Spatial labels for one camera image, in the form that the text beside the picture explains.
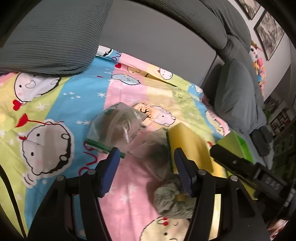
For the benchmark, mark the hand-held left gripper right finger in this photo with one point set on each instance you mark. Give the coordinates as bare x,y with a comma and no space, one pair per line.
183,173

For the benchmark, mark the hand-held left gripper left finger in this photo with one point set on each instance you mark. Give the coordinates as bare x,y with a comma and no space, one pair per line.
109,171

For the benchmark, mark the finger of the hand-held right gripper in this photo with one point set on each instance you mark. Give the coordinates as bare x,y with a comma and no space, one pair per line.
231,160

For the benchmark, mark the green box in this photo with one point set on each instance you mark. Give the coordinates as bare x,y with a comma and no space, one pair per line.
231,141

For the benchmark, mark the grey knitted cloth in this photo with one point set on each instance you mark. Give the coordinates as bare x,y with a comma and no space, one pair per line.
171,204

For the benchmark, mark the yellow sponge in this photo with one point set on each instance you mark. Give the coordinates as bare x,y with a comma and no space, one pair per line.
189,141

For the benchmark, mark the green printed clear plastic bag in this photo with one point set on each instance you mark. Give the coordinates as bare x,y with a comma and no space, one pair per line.
108,132

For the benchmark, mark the dark display shelf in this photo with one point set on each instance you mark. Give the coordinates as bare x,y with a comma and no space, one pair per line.
281,121

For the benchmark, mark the grey sofa cushion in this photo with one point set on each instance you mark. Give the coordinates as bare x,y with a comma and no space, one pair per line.
196,20
238,97

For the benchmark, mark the green houseplant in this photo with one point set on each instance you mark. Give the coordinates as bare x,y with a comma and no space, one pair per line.
269,109

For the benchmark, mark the cartoon printed blanket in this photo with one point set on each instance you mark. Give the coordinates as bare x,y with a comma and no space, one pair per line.
69,97

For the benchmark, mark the row of plush toys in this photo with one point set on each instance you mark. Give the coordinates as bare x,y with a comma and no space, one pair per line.
257,62

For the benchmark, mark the grey sofa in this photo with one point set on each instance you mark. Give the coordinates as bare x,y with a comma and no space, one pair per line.
157,34

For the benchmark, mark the grey textured pillow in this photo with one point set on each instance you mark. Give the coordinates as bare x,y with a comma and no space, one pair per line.
53,34

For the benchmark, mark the framed wall picture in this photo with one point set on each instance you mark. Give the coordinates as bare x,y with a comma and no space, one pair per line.
269,32
251,8

